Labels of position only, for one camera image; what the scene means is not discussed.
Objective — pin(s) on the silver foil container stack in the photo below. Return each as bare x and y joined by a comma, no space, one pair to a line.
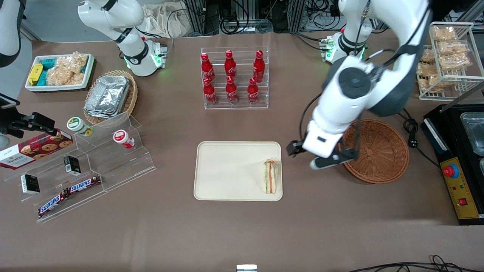
107,96

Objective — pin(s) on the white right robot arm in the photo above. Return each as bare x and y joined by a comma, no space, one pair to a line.
132,45

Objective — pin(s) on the brown Snickers bar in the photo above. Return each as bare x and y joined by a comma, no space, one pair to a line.
84,184
53,204

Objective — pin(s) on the red tartan cookie box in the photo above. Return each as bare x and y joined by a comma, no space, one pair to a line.
38,149

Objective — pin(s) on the red lid white cup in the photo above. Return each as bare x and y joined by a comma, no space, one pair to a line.
121,137

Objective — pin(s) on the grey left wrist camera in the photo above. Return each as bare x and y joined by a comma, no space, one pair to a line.
317,164

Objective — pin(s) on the white rectangular bin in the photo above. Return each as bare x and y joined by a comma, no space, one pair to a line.
90,70

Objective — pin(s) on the green lid white cup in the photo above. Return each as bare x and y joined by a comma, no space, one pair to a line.
77,125

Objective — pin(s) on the steel pan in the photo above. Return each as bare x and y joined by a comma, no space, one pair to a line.
474,132

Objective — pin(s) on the beige plastic tray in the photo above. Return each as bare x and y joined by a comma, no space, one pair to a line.
230,172

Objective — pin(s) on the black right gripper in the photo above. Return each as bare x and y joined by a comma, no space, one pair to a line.
23,123

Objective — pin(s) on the triangle sandwich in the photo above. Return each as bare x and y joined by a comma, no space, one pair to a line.
271,177

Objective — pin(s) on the fried snack bag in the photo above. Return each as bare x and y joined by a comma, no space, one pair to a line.
444,34
427,56
453,61
426,70
452,48
430,84

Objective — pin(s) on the red cola bottle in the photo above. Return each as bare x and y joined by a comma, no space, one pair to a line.
231,91
259,67
230,65
210,92
207,68
253,91

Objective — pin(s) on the round brown wicker basket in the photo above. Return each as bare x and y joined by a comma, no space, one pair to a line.
382,155

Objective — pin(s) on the small black box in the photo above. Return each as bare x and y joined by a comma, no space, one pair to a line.
30,184
72,165

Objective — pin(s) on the yellow snack packet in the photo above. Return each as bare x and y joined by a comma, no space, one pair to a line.
35,74

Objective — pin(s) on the white cloth bag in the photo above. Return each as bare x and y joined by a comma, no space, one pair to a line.
162,20

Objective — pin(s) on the red emergency stop button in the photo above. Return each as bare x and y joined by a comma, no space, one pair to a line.
450,171

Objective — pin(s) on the oval brown wicker basket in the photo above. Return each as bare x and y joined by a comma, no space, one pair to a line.
132,96

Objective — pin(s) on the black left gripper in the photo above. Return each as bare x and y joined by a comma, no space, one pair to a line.
294,147

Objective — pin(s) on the black appliance with yellow panel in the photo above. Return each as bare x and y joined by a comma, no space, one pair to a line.
450,136

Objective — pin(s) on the clear acrylic stepped display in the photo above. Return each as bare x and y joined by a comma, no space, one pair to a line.
113,166

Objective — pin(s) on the clear rice cracker bag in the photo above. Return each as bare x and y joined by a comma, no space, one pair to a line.
62,77
73,62

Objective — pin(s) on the small white box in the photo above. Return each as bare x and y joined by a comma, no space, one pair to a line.
246,268

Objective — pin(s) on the teal snack packet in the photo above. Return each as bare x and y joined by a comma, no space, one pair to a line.
48,63
43,78

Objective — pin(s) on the clear acrylic bottle rack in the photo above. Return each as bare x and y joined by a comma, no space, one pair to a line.
242,105

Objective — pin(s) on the aluminium frame post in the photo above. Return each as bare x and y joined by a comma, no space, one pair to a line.
196,17
297,15

